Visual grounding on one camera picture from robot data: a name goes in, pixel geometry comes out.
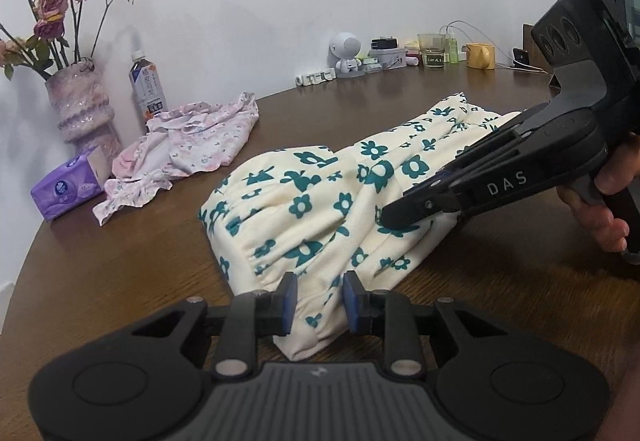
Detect glass cup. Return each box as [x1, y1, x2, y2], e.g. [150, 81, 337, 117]
[416, 32, 449, 69]

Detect white cable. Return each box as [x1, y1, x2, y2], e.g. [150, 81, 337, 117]
[439, 19, 549, 73]

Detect brown board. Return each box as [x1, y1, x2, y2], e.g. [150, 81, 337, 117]
[520, 22, 562, 88]

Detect dried rose bouquet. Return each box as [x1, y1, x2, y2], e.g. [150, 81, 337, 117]
[0, 0, 144, 83]

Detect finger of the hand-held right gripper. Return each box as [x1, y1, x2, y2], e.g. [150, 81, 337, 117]
[380, 175, 472, 234]
[431, 101, 552, 185]

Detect cream dress with teal flowers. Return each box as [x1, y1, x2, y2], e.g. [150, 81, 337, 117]
[198, 90, 527, 363]

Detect purple glitter vase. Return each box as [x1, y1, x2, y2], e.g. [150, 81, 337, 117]
[44, 60, 124, 163]

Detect yellow mug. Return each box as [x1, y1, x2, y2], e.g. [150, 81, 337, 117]
[464, 42, 498, 71]

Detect purple tissue pack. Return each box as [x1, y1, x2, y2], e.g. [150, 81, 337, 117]
[30, 145, 113, 223]

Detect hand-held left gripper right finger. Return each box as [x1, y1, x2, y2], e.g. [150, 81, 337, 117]
[341, 270, 509, 378]

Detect pink floral garment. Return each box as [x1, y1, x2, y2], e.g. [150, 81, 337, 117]
[91, 90, 261, 228]

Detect white container with black lid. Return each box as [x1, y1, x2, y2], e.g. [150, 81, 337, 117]
[371, 48, 409, 72]

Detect white clips row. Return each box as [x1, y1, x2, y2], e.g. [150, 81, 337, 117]
[294, 68, 337, 88]

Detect tea bottle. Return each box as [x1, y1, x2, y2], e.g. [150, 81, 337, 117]
[128, 49, 168, 120]

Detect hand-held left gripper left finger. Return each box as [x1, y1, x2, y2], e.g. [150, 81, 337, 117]
[130, 271, 300, 380]

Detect person's right hand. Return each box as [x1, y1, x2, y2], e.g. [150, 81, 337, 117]
[556, 132, 640, 254]

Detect white robot figurine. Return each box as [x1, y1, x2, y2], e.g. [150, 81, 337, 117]
[327, 31, 363, 79]

